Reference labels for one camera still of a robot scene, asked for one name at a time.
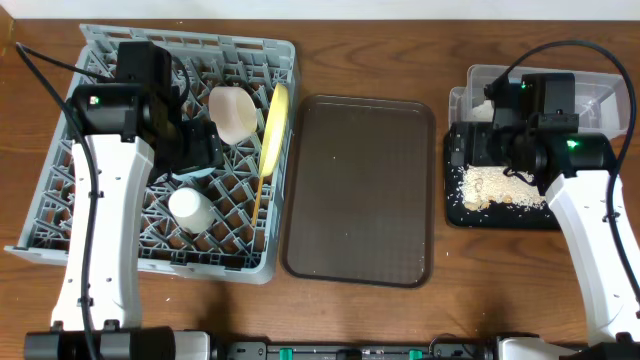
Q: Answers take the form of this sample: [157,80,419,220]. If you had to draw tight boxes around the brown plastic serving tray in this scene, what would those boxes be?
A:
[281,95,436,289]

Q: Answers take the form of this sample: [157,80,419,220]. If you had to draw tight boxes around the wooden chopstick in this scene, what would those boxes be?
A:
[251,176,264,227]

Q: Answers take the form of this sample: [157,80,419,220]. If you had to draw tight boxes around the small white cup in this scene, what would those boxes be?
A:
[168,188,215,234]

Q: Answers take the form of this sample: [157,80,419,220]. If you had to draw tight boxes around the clear plastic bin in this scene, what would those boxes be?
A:
[448,64,630,140]

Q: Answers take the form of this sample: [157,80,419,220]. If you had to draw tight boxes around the white pink bowl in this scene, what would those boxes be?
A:
[208,86,257,145]

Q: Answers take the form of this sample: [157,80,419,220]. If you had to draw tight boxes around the light blue bowl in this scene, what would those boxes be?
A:
[171,168,214,182]

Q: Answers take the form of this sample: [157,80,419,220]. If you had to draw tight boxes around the grey plastic dishwasher rack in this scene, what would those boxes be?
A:
[3,23,301,286]

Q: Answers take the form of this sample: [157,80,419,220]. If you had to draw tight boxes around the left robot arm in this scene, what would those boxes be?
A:
[24,41,224,359]

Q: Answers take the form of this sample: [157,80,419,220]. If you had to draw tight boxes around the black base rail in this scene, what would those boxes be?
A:
[225,338,498,360]

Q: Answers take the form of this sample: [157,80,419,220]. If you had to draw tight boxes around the black waste tray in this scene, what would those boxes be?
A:
[443,133,560,231]

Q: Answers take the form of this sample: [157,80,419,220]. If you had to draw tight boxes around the rice and nut scraps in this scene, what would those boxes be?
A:
[445,166,546,215]

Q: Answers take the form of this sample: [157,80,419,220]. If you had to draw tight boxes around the yellow round plate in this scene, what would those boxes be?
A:
[259,84,289,178]

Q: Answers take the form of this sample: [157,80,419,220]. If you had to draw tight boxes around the white tissue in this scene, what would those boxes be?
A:
[470,100,495,122]

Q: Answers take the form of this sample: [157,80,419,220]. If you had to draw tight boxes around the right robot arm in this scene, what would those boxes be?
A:
[444,65,639,359]

